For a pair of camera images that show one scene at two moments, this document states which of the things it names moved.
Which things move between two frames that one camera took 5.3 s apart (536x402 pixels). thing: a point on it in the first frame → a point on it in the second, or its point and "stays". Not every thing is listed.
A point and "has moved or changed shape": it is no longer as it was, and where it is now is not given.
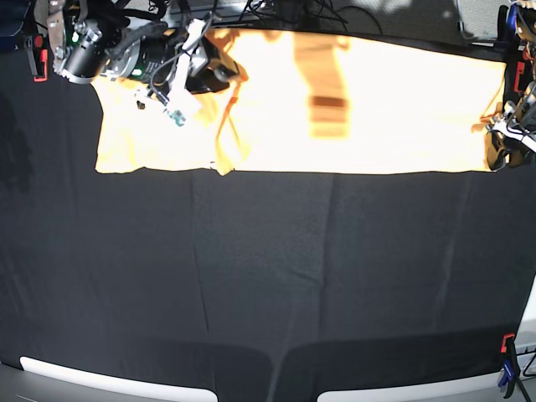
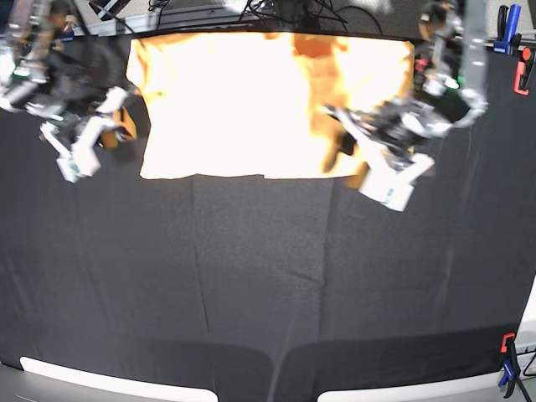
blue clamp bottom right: [510, 363] stays
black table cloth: [262, 286] stays
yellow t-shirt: [309, 102] has moved or changed shape
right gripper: [521, 113] → [398, 126]
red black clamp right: [519, 83] stays
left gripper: [209, 69] → [69, 126]
